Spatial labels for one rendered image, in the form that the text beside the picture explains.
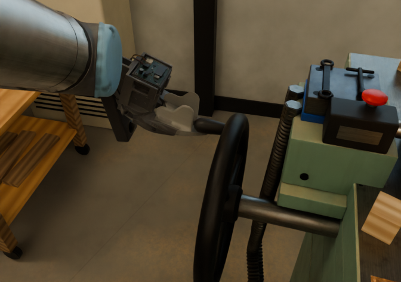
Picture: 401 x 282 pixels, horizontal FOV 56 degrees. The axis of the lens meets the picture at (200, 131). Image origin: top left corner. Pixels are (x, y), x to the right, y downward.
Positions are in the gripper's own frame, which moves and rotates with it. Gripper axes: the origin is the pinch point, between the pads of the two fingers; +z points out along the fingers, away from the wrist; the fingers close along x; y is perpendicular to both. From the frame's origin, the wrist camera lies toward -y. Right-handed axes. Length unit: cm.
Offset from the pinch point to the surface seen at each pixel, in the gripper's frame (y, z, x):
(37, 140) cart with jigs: -96, -59, 52
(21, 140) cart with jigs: -96, -64, 48
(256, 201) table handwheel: -0.8, 12.4, -7.9
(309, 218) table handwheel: 1.8, 20.1, -8.8
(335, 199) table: 6.9, 21.1, -7.8
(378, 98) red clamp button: 21.8, 16.9, -4.5
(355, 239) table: 10.1, 21.7, -16.0
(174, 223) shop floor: -90, 10, 39
